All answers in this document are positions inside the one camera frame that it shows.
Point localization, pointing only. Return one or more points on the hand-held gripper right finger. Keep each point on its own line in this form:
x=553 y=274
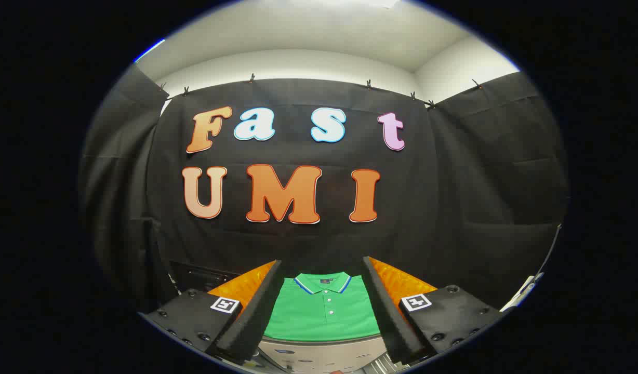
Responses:
x=389 y=317

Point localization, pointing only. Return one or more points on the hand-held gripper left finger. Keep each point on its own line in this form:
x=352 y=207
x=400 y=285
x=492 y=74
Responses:
x=256 y=317

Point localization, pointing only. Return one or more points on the dark glass washing machine lid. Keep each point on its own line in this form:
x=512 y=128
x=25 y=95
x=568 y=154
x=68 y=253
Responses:
x=194 y=275

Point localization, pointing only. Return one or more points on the white flat panel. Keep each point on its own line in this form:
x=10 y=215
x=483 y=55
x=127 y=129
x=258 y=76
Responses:
x=521 y=295

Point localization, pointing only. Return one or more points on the green polo shirt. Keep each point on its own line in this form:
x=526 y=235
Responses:
x=319 y=322

